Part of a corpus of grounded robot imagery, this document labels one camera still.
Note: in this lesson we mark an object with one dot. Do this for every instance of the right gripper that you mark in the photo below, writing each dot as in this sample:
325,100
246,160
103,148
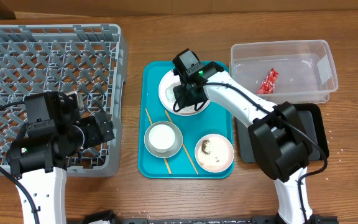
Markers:
184,96

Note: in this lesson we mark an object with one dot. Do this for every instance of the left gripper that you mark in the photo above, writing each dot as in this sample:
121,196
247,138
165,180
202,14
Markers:
107,126

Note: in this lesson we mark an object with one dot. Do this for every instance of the large white plate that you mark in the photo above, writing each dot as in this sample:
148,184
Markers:
167,98

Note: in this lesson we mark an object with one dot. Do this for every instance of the wooden chopstick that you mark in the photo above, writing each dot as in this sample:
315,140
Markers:
165,160
184,147

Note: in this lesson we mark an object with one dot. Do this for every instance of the brown food scrap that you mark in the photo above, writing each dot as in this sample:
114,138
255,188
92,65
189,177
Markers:
204,147

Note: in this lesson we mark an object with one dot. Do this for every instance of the grey bowl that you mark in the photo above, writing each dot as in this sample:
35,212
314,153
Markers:
173,150

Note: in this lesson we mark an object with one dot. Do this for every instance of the white paper cup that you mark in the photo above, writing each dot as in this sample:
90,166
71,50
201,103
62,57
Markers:
162,137

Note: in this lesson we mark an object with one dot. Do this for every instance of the small pink bowl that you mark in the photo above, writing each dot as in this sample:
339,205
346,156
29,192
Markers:
221,153

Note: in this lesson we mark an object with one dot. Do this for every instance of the red snack wrapper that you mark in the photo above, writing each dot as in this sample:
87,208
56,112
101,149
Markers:
268,84

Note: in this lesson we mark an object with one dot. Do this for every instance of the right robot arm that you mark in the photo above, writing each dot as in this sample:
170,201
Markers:
277,136

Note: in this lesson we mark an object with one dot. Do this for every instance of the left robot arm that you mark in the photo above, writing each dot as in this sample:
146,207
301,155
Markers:
54,131

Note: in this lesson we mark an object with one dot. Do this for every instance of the black waste tray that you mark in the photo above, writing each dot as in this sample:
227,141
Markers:
310,115

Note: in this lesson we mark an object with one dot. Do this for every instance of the teal plastic tray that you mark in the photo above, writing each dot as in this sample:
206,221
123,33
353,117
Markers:
213,120

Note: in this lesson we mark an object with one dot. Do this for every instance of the grey dish rack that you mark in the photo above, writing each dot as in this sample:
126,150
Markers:
90,59

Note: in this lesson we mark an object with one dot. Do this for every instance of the clear plastic bin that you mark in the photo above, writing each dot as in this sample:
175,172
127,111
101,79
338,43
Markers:
306,69

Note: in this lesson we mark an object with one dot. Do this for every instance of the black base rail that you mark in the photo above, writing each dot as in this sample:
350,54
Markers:
108,216

